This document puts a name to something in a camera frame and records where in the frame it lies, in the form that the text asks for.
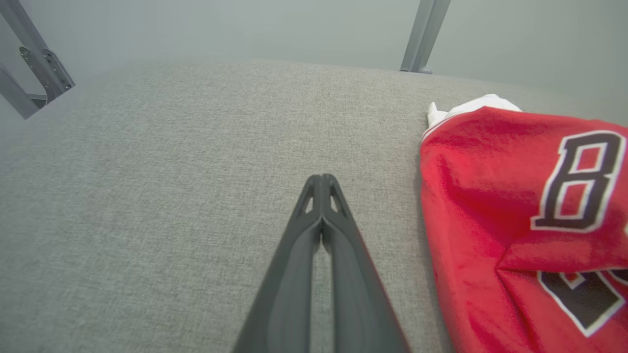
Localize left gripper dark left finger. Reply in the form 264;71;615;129
233;174;323;353

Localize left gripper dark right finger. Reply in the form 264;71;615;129
322;174;411;353

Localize red basketball jersey white sleeves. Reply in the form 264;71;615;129
420;93;628;353

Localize dark grey screwed bracket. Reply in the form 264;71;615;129
19;46;76;101

